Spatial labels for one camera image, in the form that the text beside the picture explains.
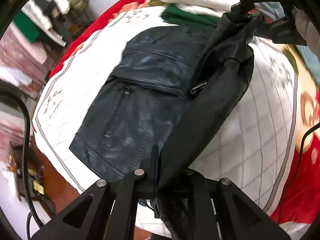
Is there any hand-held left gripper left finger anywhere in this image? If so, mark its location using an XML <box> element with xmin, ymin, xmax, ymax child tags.
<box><xmin>30</xmin><ymin>144</ymin><xmax>161</xmax><ymax>240</ymax></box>

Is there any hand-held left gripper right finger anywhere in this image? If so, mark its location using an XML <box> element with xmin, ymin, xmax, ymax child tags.
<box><xmin>186</xmin><ymin>170</ymin><xmax>292</xmax><ymax>240</ymax></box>

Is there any black leather jacket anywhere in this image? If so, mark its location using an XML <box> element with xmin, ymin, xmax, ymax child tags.
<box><xmin>69</xmin><ymin>11</ymin><xmax>256</xmax><ymax>240</ymax></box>

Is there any person's right hand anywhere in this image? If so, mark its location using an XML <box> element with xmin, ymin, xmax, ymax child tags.
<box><xmin>294</xmin><ymin>8</ymin><xmax>320</xmax><ymax>53</ymax></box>

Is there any blue velvet quilt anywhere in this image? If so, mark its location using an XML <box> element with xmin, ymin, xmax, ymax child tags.
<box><xmin>297</xmin><ymin>44</ymin><xmax>320</xmax><ymax>80</ymax></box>

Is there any green garment with striped cuffs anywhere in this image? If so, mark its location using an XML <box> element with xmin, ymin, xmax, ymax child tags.
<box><xmin>160</xmin><ymin>5</ymin><xmax>222</xmax><ymax>27</ymax></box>

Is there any white diamond pattern cloth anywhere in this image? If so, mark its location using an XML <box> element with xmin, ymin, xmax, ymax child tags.
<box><xmin>32</xmin><ymin>5</ymin><xmax>300</xmax><ymax>240</ymax></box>

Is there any red floral blanket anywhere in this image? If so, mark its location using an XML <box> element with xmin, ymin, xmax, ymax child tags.
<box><xmin>49</xmin><ymin>0</ymin><xmax>320</xmax><ymax>227</ymax></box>

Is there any yellow packet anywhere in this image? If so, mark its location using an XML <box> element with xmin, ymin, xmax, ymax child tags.
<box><xmin>31</xmin><ymin>180</ymin><xmax>46</xmax><ymax>196</ymax></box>

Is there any white puffer jacket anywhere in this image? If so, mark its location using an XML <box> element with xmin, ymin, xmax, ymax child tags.
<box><xmin>21</xmin><ymin>0</ymin><xmax>71</xmax><ymax>47</ymax></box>

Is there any green hanging garment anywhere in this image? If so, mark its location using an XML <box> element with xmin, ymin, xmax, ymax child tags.
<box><xmin>12</xmin><ymin>12</ymin><xmax>41</xmax><ymax>43</ymax></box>

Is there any thin black cable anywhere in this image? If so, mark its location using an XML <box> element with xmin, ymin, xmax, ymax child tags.
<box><xmin>275</xmin><ymin>122</ymin><xmax>320</xmax><ymax>221</ymax></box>

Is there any black braided cable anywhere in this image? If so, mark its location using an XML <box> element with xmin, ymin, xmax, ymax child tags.
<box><xmin>0</xmin><ymin>89</ymin><xmax>45</xmax><ymax>240</ymax></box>

